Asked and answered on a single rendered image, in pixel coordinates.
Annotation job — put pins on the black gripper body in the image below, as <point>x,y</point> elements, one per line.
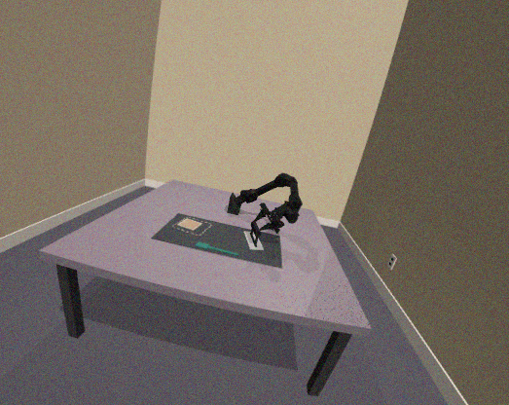
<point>267,212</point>

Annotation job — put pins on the cream square tile with dark square mark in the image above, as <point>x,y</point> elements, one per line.
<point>189,224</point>

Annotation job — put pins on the dark grey rectangular mat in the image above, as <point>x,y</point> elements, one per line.
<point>222,236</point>

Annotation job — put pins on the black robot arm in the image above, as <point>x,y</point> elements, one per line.
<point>289,209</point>

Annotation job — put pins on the teal small trowel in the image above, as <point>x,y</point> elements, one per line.
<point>206,246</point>

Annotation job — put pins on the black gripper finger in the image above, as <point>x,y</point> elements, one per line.
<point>266,227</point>
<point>260,215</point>

